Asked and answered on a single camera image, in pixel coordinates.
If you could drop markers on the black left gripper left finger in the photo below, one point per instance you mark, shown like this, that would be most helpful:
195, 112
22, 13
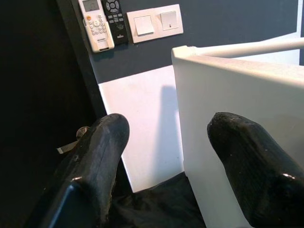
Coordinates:
95, 166

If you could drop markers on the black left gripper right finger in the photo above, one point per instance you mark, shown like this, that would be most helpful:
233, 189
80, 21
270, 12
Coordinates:
256, 171

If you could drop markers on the white plastic table top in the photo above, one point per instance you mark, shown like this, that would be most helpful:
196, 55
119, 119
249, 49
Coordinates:
202, 95

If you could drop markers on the white plastic table leg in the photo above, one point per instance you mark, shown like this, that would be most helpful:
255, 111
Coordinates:
249, 48

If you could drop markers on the black plastic tablecloth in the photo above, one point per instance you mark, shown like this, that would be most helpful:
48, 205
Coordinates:
154, 204

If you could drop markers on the white air conditioner remote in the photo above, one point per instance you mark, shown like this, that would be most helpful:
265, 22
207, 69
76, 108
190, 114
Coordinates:
97, 26

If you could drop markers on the black remote control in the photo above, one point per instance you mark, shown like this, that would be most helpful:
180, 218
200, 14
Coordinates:
116, 26

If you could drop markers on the white double light switch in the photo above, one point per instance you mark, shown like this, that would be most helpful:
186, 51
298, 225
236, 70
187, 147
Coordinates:
156, 36

